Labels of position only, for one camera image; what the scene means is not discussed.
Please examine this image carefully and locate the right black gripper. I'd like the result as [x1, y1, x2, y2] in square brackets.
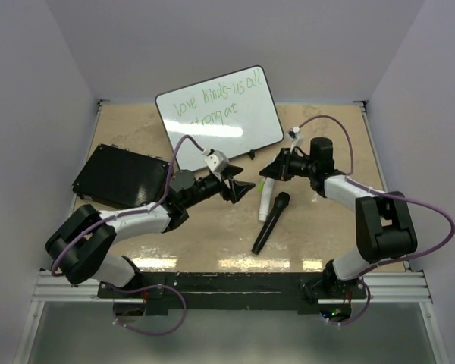
[260, 148, 317, 182]

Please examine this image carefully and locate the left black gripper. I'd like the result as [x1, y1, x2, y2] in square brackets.
[183, 164, 254, 209]

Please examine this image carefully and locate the green whiteboard marker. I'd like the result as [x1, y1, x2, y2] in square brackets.
[258, 179, 266, 192]

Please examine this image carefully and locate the white rectangular whiteboard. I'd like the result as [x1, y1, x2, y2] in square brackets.
[155, 65, 284, 159]

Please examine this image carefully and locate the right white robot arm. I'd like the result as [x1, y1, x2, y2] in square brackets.
[259, 137, 418, 298]

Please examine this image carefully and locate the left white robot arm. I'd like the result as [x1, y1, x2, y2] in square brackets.
[45, 165, 255, 297]

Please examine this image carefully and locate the white microphone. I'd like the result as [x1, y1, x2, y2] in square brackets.
[258, 178, 275, 222]

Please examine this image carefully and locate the black flat case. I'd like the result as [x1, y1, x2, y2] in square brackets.
[72, 144, 169, 209]

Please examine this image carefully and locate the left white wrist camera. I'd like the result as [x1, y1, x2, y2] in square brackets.
[204, 149, 229, 174]

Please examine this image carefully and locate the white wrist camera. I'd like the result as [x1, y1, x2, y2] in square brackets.
[287, 127, 304, 152]
[204, 149, 229, 174]

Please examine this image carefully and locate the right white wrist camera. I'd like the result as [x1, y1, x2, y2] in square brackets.
[287, 127, 304, 152]

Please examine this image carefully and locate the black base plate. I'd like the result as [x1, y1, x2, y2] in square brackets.
[98, 272, 366, 315]

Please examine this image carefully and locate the aluminium frame rail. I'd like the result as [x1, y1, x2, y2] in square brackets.
[13, 269, 103, 364]

